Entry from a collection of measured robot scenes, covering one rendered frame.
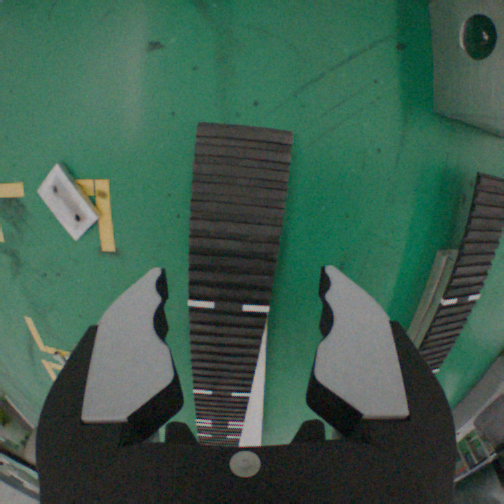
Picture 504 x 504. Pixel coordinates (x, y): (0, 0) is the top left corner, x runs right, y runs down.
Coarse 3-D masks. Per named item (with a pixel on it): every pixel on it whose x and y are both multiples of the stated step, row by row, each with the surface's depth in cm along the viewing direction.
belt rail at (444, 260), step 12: (444, 252) 18; (456, 252) 18; (432, 264) 19; (444, 264) 18; (432, 276) 19; (444, 276) 18; (432, 288) 19; (444, 288) 17; (420, 300) 21; (432, 300) 20; (420, 312) 21; (432, 312) 19; (420, 324) 21; (420, 336) 20
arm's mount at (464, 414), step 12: (492, 372) 29; (480, 384) 31; (492, 384) 29; (468, 396) 34; (480, 396) 30; (492, 396) 28; (456, 408) 36; (468, 408) 32; (480, 408) 29; (456, 420) 34; (468, 420) 31; (456, 432) 33
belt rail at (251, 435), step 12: (264, 336) 18; (264, 348) 18; (264, 360) 19; (264, 372) 20; (252, 384) 21; (252, 396) 22; (252, 408) 23; (252, 420) 24; (252, 432) 25; (240, 444) 27; (252, 444) 27
